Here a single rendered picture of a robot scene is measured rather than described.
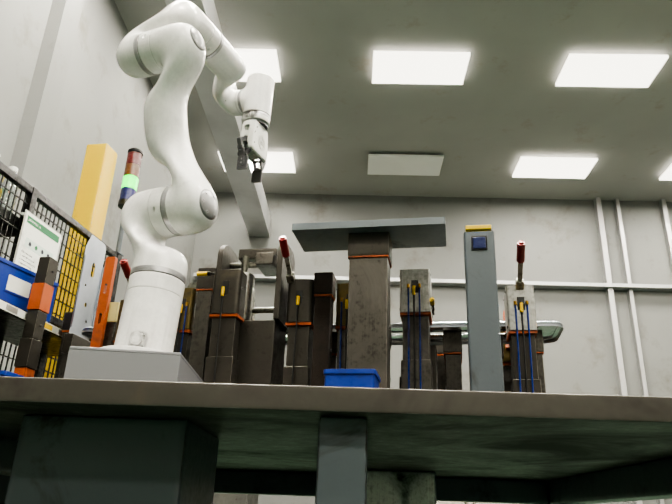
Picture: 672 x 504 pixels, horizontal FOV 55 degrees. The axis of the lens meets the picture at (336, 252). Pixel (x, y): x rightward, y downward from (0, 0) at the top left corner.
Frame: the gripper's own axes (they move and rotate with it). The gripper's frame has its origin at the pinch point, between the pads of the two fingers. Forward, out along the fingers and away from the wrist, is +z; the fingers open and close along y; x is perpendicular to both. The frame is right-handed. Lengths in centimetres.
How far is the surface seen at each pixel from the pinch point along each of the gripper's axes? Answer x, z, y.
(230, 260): 1.5, 27.2, -1.8
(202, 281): 6.0, 34.6, -7.2
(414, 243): -50, 25, -2
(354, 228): -38.5, 24.5, -14.5
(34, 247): 89, 15, 14
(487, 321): -69, 46, -8
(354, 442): -53, 74, -49
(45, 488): -1, 86, -57
